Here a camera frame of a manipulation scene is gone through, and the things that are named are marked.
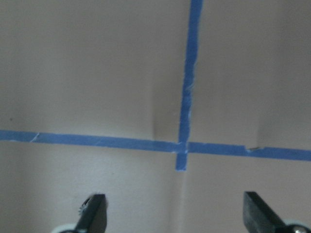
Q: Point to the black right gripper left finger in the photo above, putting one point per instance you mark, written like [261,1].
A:
[93,215]

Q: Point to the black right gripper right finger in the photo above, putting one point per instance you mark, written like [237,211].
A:
[258,217]

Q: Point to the brown paper table cover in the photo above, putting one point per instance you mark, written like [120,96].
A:
[172,108]

